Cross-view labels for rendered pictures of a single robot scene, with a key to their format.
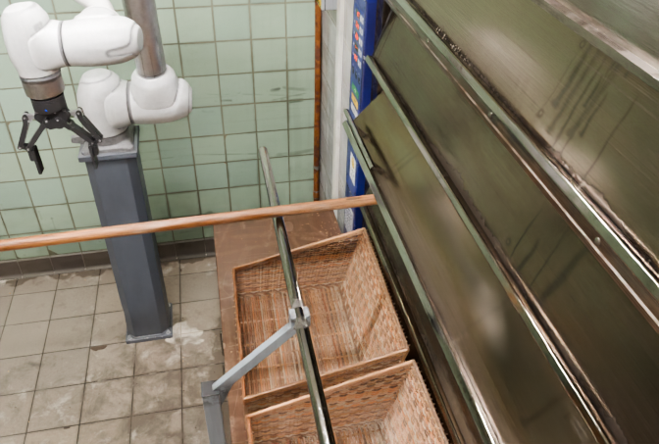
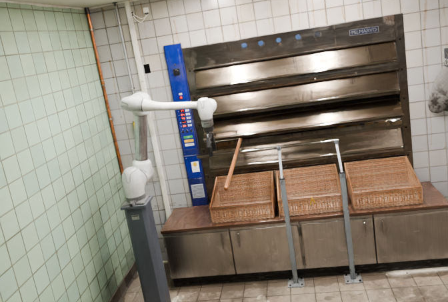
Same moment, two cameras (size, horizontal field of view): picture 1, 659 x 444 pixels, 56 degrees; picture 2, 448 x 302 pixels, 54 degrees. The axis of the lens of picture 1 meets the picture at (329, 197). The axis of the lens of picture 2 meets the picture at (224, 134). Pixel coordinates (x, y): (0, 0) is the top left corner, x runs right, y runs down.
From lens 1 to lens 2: 363 cm
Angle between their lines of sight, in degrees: 65
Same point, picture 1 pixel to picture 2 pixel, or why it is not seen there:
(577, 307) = (318, 92)
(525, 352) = (311, 114)
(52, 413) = not seen: outside the picture
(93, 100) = (140, 175)
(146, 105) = (149, 171)
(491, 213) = (287, 99)
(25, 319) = not seen: outside the picture
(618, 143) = (311, 63)
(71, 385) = not seen: outside the picture
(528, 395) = (319, 117)
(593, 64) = (296, 59)
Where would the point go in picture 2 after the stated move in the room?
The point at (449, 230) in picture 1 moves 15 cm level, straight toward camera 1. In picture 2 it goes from (272, 121) to (287, 120)
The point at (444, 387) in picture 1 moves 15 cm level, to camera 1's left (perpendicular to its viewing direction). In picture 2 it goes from (293, 158) to (289, 163)
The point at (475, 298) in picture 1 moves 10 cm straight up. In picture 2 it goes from (293, 120) to (292, 109)
